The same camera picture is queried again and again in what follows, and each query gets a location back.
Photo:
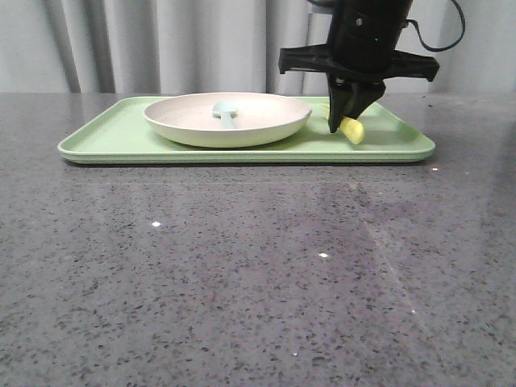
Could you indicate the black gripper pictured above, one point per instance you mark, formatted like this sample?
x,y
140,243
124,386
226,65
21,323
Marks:
x,y
361,46

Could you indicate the yellow plastic fork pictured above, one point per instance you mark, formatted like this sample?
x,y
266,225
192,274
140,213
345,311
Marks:
x,y
352,129

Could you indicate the beige round plate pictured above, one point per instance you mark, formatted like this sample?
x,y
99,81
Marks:
x,y
261,119

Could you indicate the light blue plastic spoon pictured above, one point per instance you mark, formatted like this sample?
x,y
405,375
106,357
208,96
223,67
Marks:
x,y
225,112

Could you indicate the green rectangular tray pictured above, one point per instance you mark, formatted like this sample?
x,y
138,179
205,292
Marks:
x,y
121,135

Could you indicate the grey curtain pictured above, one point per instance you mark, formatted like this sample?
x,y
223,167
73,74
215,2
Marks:
x,y
183,47

